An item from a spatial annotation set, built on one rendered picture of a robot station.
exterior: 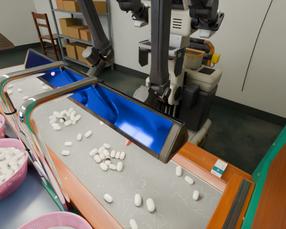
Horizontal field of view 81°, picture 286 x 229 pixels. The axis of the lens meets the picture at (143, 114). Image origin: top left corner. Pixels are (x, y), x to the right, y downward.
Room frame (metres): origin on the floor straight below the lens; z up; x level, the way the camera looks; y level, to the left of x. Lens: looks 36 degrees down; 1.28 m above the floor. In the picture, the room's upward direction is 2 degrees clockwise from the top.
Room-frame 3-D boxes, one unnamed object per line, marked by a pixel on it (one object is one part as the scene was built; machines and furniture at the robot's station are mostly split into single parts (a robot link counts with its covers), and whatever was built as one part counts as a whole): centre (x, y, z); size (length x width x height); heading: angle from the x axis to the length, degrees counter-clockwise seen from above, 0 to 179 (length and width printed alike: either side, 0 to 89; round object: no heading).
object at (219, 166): (0.39, -0.28, 0.77); 0.06 x 0.04 x 0.02; 140
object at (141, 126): (0.41, 0.17, 1.08); 0.62 x 0.08 x 0.07; 50
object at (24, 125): (0.36, 0.23, 0.90); 0.20 x 0.19 x 0.45; 50
